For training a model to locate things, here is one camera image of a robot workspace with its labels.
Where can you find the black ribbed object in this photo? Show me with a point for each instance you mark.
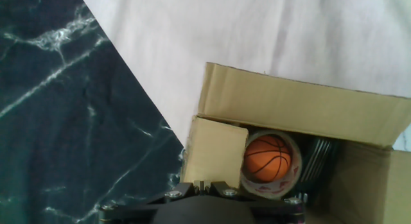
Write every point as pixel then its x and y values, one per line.
pixel 316 163

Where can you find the orange mini basketball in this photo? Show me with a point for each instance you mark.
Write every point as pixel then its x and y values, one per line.
pixel 266 158

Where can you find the brown cardboard box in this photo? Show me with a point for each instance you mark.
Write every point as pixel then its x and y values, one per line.
pixel 289 102

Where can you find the marble and pink pattern cloth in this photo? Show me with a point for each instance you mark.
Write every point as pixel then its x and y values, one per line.
pixel 192 31

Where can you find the brown packing tape roll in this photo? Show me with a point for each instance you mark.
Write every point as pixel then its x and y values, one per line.
pixel 273 190

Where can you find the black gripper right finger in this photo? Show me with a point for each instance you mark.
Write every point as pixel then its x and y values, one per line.
pixel 237 196

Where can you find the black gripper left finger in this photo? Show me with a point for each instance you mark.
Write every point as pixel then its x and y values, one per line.
pixel 167 196

